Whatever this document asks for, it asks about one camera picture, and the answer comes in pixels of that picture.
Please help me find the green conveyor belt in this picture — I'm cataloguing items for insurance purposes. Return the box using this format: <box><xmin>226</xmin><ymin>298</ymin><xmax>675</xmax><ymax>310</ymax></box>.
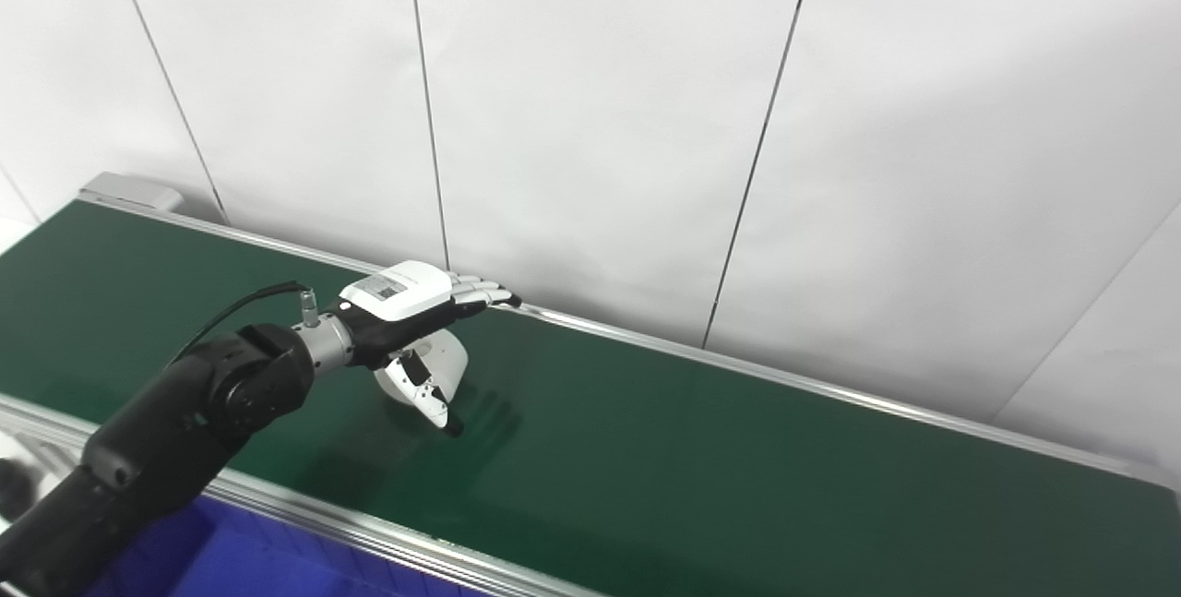
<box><xmin>0</xmin><ymin>200</ymin><xmax>1181</xmax><ymax>597</ymax></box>
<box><xmin>0</xmin><ymin>189</ymin><xmax>1181</xmax><ymax>597</ymax></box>

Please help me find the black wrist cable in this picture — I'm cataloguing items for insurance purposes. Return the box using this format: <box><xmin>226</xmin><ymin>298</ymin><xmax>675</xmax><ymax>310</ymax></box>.
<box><xmin>166</xmin><ymin>281</ymin><xmax>320</xmax><ymax>367</ymax></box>

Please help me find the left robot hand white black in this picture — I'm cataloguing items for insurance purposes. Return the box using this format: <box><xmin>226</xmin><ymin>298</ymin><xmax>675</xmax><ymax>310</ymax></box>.
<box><xmin>330</xmin><ymin>260</ymin><xmax>522</xmax><ymax>437</ymax></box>

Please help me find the grey conveyor end box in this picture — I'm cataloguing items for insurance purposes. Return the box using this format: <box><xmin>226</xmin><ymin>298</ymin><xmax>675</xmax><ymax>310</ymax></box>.
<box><xmin>78</xmin><ymin>173</ymin><xmax>185</xmax><ymax>212</ymax></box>

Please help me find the blue plastic bin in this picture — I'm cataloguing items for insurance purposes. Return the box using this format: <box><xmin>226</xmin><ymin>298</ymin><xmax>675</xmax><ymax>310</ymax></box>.
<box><xmin>88</xmin><ymin>496</ymin><xmax>481</xmax><ymax>597</ymax></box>

